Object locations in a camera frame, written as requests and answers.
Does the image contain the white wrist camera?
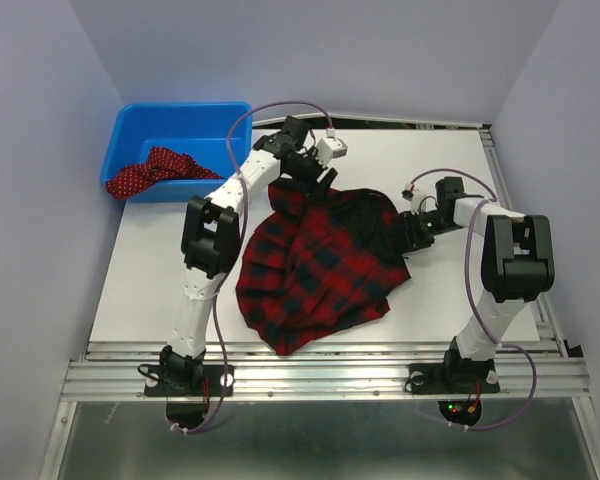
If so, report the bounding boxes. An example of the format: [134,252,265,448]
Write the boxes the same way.
[402,184,434,214]
[316,128,348,166]

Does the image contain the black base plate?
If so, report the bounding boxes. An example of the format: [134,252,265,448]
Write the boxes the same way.
[137,364,234,398]
[404,363,500,395]

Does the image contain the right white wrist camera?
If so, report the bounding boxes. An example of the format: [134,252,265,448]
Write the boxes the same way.
[402,184,434,214]

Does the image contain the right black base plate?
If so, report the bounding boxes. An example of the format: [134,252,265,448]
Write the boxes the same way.
[404,363,500,395]

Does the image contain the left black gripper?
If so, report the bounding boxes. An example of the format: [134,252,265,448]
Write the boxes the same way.
[285,146,337,205]

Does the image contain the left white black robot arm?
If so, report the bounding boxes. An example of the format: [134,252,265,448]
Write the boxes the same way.
[153,116,347,394]

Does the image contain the red white-dotted skirt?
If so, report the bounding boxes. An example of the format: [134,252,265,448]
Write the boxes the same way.
[105,147,223,201]

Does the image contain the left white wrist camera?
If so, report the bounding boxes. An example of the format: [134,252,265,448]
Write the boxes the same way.
[316,128,348,166]

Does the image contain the red navy plaid skirt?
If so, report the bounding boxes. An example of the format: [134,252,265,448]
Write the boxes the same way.
[236,179,411,356]

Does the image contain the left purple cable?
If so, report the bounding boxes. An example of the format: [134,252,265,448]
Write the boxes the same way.
[169,101,337,435]

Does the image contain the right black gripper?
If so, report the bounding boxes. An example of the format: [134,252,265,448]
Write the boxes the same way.
[392,209,461,255]

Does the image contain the purple cable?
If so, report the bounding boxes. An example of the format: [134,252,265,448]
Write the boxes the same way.
[169,101,337,435]
[410,167,537,432]

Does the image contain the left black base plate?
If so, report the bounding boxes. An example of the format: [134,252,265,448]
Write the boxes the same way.
[137,364,234,398]

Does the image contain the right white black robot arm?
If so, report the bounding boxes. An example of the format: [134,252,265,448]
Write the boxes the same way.
[402,175,555,395]

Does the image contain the aluminium table frame rail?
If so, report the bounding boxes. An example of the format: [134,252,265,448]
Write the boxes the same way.
[61,341,591,402]

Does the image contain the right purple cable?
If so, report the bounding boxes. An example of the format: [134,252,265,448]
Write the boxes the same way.
[410,167,537,432]

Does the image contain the blue plastic bin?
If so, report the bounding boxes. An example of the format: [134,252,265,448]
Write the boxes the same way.
[100,102,252,203]

